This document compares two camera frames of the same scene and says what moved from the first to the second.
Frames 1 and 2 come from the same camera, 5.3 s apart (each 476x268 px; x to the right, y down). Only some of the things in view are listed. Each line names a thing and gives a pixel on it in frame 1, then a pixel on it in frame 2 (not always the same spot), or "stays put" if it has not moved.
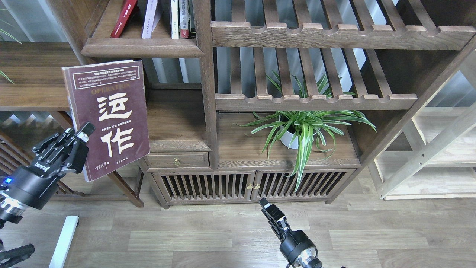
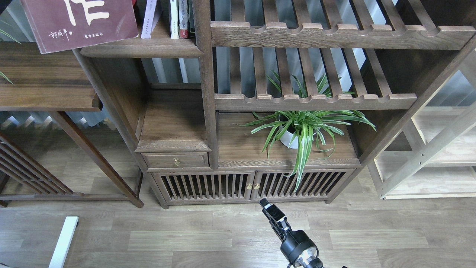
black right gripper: [296, 249] stays put
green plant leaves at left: [11, 36] stays put
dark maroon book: [111, 95] to [57, 25]
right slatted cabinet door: [318, 184] stays put
